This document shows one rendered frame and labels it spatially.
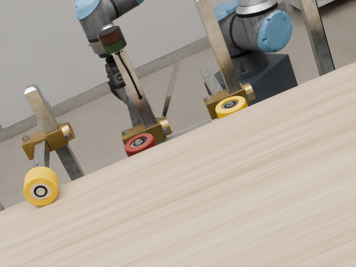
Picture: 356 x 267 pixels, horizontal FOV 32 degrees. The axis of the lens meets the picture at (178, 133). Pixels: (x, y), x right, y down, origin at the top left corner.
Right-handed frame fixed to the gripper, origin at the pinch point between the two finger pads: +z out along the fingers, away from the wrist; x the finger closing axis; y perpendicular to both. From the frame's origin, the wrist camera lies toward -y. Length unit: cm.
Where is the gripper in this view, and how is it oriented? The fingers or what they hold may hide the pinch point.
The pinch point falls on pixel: (133, 105)
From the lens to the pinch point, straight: 199.7
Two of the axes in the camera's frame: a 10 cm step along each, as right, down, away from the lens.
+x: -9.2, 3.9, 0.2
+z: 3.5, 8.1, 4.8
